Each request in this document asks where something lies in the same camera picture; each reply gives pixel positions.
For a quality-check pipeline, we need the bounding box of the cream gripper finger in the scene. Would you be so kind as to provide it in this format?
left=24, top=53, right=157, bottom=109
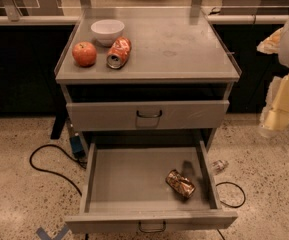
left=258, top=109, right=289, bottom=138

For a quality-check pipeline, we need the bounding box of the orange gold can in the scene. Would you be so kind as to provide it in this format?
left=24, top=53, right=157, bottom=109
left=165, top=169, right=196, bottom=199

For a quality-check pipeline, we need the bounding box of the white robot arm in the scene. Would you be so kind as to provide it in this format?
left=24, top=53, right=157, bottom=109
left=257, top=18, right=289, bottom=138

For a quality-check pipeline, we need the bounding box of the closed top drawer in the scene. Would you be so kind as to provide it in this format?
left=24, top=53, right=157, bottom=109
left=67, top=100, right=229, bottom=131

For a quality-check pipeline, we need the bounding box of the grey drawer cabinet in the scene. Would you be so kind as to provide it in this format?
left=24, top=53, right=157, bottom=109
left=56, top=7, right=241, bottom=146

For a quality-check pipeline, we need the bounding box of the open middle drawer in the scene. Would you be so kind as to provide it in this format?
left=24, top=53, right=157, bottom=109
left=65, top=142, right=237, bottom=233

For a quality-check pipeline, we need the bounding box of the red soda can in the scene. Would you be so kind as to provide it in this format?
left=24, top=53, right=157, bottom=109
left=106, top=37, right=132, bottom=69

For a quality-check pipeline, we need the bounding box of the clear plastic bottle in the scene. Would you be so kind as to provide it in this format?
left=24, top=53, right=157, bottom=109
left=211, top=160, right=229, bottom=175

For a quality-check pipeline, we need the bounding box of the white bowl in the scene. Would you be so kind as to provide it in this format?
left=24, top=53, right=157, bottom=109
left=91, top=19, right=125, bottom=47

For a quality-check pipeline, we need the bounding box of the blue power box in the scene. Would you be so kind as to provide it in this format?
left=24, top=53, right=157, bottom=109
left=69, top=136, right=85, bottom=159

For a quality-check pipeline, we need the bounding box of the red apple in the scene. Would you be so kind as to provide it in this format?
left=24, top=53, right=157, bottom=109
left=72, top=42, right=97, bottom=67

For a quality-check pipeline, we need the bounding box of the black floor cable right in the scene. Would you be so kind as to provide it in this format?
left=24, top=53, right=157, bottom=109
left=215, top=181, right=247, bottom=209

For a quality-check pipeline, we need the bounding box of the black floor cable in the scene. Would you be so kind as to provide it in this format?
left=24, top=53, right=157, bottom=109
left=215, top=181, right=247, bottom=209
left=29, top=144, right=88, bottom=197

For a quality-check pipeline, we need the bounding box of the black top drawer handle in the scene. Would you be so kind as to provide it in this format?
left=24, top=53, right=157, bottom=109
left=136, top=110, right=163, bottom=119

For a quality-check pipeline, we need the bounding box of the black drawer handle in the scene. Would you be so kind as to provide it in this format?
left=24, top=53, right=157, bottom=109
left=136, top=110, right=163, bottom=119
left=138, top=221, right=166, bottom=234

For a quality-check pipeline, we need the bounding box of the black middle drawer handle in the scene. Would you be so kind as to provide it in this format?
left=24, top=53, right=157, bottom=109
left=138, top=221, right=166, bottom=234

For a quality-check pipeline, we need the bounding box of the black floor cable left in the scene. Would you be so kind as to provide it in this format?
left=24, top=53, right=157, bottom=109
left=29, top=144, right=88, bottom=197

